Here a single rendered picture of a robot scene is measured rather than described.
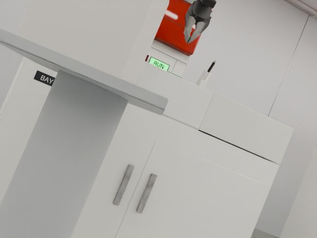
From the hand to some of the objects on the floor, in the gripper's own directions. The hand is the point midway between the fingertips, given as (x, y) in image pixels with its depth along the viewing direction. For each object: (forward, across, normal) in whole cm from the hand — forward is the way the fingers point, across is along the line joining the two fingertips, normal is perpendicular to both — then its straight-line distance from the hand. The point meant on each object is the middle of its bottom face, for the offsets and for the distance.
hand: (189, 38), depth 100 cm
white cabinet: (+111, -2, -27) cm, 114 cm away
